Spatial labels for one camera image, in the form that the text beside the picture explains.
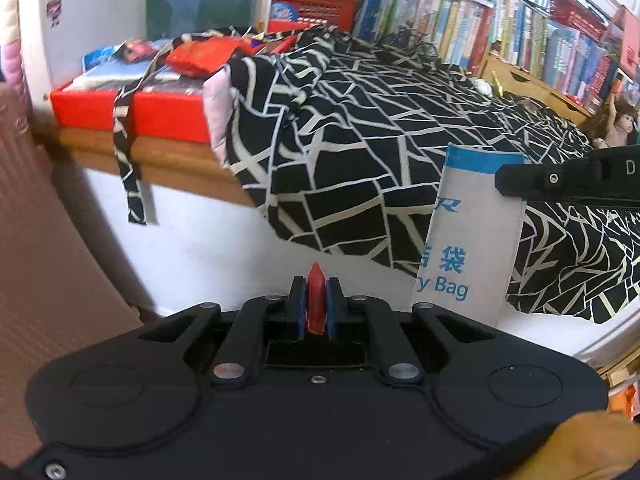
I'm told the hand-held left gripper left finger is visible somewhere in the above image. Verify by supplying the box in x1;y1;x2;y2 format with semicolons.
136;275;308;388

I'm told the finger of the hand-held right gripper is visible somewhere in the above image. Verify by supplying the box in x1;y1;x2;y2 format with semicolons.
494;158;595;202

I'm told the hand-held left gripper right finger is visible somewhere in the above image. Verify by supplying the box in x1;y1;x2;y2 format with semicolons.
325;275;494;387

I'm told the red wrapper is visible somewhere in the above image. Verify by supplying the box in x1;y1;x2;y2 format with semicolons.
306;261;329;335

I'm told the white blue paper bag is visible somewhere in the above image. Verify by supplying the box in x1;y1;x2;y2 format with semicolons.
409;144;526;326

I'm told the long row of colourful books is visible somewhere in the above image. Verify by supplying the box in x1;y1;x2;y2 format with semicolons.
492;0;640;112

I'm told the row of tall upright books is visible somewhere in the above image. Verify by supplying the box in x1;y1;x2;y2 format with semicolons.
357;0;501;69

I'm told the brown haired doll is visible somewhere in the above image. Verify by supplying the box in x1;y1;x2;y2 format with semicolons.
592;95;640;150

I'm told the wooden shelf with drawers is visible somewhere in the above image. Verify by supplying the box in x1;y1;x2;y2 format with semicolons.
477;52;599;129

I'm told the black model bicycle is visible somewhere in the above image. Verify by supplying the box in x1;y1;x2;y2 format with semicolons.
380;22;442;62

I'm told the black white patterned blanket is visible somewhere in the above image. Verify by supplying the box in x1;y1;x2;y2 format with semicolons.
112;27;640;324

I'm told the red flat box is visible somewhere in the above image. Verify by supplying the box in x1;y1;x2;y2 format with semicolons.
49;72;212;144

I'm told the pink ribbed cloth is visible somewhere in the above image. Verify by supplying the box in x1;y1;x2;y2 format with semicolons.
0;80;167;457

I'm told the mustard yellow cloth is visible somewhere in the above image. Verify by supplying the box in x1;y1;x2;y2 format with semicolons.
492;409;640;480

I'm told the red fabric pouch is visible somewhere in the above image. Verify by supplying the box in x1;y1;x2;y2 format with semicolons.
165;37;252;79

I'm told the red plastic crate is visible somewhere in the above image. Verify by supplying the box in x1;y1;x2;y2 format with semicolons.
267;0;364;36

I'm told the glossy picture book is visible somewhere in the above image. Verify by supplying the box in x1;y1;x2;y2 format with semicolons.
82;38;187;94

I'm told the pastel braided cord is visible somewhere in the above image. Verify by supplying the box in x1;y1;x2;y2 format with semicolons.
0;0;27;83

